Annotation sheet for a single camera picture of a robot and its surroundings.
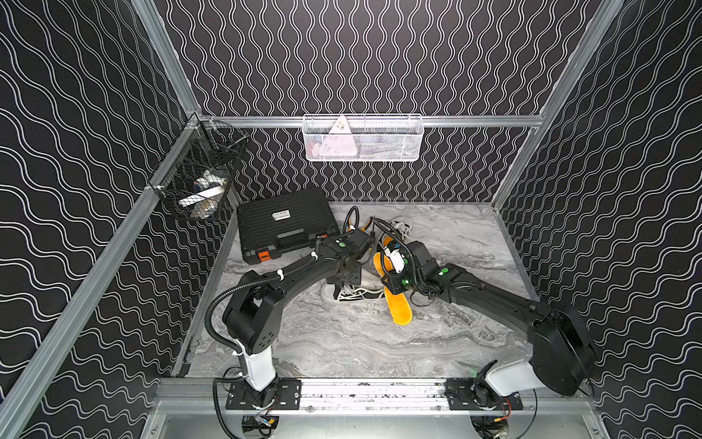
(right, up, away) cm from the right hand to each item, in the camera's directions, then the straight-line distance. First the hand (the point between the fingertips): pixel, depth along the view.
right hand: (387, 276), depth 86 cm
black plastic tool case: (-36, +16, +19) cm, 44 cm away
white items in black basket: (-53, +22, -8) cm, 58 cm away
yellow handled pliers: (-11, +15, -13) cm, 22 cm away
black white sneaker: (+7, +15, +17) cm, 24 cm away
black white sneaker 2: (-5, -4, +2) cm, 7 cm away
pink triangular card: (-15, +44, +4) cm, 46 cm away
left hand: (-12, 0, +2) cm, 12 cm away
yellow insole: (+3, -8, -4) cm, 9 cm away
